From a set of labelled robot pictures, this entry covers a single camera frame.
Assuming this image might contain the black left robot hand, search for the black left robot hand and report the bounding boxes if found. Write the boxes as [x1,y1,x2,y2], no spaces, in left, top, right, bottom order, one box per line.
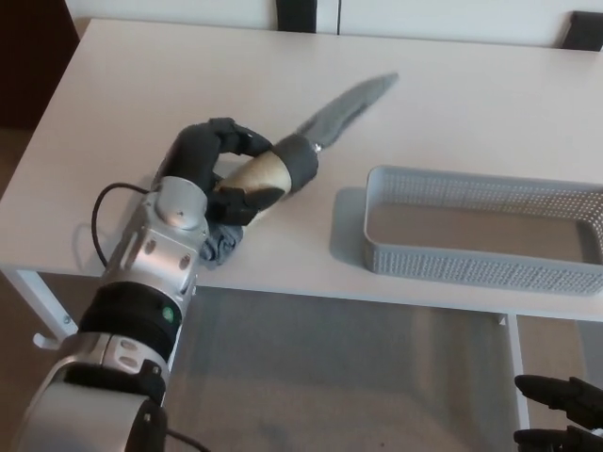
[155,117,288,226]

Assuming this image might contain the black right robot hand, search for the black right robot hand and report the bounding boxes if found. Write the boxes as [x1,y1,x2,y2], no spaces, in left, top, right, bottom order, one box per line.
[513,374,603,452]

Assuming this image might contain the dark brown wooden cabinet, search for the dark brown wooden cabinet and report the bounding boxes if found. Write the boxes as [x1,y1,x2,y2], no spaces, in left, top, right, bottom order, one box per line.
[0,0,79,128]

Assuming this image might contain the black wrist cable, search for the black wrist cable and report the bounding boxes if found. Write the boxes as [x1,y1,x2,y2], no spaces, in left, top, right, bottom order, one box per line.
[90,182,153,267]

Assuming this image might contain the white cabinet fronts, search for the white cabinet fronts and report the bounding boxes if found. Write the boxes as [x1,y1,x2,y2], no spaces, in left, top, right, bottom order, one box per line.
[65,0,603,49]

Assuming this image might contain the black chair backrest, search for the black chair backrest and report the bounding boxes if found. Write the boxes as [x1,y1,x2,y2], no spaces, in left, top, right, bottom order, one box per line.
[275,0,316,33]
[562,11,603,52]

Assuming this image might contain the white desk with metal frame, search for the white desk with metal frame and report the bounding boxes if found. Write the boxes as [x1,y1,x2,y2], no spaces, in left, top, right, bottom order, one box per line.
[0,17,603,452]

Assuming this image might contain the metal shovel with handle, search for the metal shovel with handle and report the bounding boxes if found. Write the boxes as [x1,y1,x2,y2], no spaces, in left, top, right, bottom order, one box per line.
[200,71,400,273]

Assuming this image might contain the grey perforated plastic basket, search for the grey perforated plastic basket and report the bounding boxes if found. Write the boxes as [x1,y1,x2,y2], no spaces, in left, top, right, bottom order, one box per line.
[362,164,603,297]

